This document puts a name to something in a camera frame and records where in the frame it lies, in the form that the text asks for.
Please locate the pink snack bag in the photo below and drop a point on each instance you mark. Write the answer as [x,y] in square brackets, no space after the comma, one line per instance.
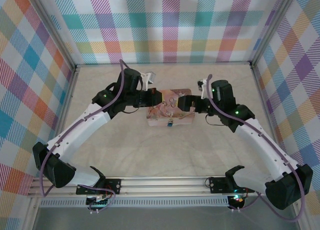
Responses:
[160,116]

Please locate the small blue padlock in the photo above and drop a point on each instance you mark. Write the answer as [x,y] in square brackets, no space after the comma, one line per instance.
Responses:
[170,124]

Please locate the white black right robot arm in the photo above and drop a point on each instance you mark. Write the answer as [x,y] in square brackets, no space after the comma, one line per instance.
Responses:
[260,144]

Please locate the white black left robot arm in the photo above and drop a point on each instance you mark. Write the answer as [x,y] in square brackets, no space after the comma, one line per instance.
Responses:
[82,129]

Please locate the right electronics board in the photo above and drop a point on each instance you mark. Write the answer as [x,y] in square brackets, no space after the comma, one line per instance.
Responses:
[237,200]

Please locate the electronics board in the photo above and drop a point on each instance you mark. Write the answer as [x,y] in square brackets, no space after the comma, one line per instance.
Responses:
[237,200]
[100,201]

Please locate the left electronics board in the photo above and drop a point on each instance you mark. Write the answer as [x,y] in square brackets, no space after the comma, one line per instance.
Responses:
[100,201]

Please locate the grey metal shelf plate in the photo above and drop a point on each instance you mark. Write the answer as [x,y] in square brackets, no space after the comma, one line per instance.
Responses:
[162,220]

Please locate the thin aluminium frame rail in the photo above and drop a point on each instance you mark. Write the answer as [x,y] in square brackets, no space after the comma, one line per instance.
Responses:
[162,63]

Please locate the aluminium frame floor rail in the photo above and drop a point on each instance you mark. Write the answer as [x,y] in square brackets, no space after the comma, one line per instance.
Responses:
[66,102]
[265,102]

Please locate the aluminium mounting rail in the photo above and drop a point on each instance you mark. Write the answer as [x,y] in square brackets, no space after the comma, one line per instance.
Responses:
[162,186]

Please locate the aluminium frame post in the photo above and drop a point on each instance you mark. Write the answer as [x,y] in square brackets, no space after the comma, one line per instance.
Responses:
[53,29]
[272,29]

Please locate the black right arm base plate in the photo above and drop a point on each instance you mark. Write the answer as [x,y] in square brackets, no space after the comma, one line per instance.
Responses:
[217,185]

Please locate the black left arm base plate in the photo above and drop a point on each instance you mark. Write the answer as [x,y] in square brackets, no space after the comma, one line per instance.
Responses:
[112,185]

